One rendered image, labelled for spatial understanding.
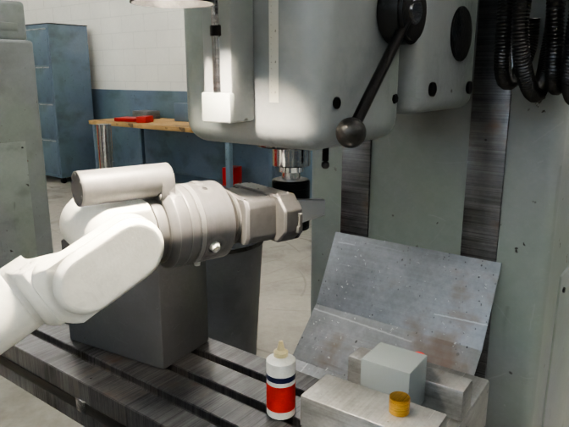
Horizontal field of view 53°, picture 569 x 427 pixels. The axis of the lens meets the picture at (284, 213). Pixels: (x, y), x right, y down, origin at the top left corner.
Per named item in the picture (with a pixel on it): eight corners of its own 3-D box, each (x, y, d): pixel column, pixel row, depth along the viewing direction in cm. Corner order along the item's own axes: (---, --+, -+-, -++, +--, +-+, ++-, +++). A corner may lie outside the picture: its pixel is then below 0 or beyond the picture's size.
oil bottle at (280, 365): (284, 424, 77) (284, 350, 75) (260, 413, 79) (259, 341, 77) (301, 411, 80) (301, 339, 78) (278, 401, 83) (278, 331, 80)
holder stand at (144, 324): (163, 370, 91) (157, 251, 86) (69, 340, 102) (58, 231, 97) (209, 341, 101) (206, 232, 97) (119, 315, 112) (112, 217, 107)
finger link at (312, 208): (321, 219, 71) (281, 226, 68) (321, 193, 71) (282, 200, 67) (329, 221, 70) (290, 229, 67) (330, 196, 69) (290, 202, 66)
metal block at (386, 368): (406, 422, 64) (410, 374, 62) (359, 405, 67) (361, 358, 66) (424, 401, 68) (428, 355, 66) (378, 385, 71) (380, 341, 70)
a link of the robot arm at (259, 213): (304, 180, 63) (211, 192, 56) (302, 262, 66) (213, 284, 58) (240, 165, 73) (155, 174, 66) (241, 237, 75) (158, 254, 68)
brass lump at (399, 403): (404, 419, 59) (405, 404, 59) (384, 413, 61) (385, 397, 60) (412, 410, 61) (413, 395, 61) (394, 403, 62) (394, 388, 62)
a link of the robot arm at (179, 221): (204, 274, 60) (98, 299, 53) (158, 246, 68) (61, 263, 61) (204, 169, 57) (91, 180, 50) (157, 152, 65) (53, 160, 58)
